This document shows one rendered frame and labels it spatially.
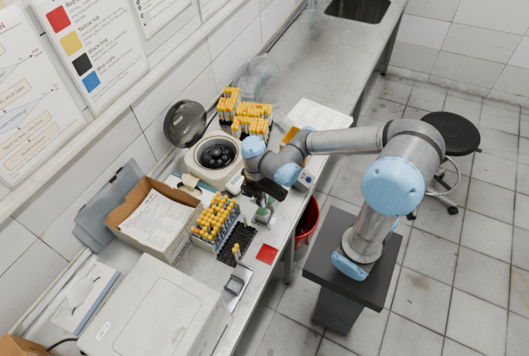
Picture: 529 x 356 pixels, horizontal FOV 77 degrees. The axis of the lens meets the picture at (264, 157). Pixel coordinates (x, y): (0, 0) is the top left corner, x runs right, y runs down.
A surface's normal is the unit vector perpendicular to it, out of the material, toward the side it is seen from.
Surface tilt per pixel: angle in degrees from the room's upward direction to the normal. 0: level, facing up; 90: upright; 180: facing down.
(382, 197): 82
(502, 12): 90
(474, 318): 0
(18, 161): 93
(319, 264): 4
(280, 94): 0
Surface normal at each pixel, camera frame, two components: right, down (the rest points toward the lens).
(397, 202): -0.61, 0.54
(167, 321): -0.04, -0.63
